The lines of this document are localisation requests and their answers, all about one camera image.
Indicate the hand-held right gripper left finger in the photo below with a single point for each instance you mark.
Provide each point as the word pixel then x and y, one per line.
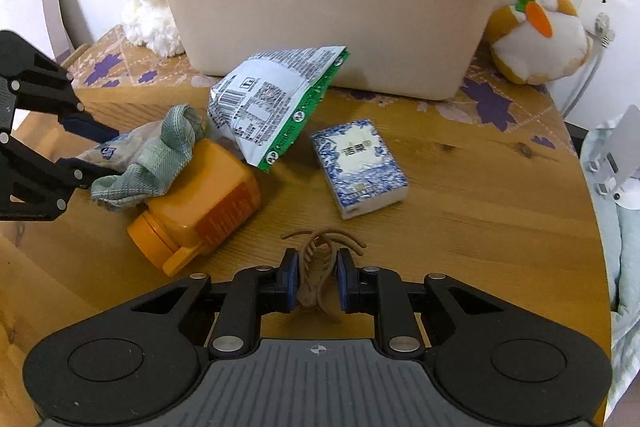
pixel 293 279

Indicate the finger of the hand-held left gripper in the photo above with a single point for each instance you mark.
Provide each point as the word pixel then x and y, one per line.
pixel 87 127
pixel 75 173

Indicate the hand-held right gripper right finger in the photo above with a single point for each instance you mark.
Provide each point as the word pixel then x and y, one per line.
pixel 342 282

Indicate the brown hair claw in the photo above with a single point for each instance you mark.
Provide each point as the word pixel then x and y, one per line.
pixel 312 277

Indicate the small grey packet blue mark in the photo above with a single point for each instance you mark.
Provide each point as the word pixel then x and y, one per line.
pixel 107 151

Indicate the beige plastic storage bin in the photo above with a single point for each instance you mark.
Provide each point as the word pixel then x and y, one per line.
pixel 325 32

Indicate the grey-green sock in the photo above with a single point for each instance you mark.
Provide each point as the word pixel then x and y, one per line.
pixel 160 162

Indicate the blue white tissue pack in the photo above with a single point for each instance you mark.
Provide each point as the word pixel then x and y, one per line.
pixel 360 162

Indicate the orange plastic bottle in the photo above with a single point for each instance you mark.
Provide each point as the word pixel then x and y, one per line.
pixel 210 187

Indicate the wooden desk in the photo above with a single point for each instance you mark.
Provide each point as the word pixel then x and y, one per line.
pixel 475 217

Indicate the green white snack packet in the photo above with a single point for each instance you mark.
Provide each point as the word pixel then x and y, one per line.
pixel 265 102

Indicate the brown floral table mat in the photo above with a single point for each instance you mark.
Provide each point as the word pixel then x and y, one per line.
pixel 480 102

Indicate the orange hamster plush toy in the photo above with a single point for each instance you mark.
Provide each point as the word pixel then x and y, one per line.
pixel 535 42

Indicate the white metal stand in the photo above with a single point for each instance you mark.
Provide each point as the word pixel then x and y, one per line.
pixel 625 137

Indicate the white power plug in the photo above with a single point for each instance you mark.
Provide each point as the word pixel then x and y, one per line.
pixel 604 29

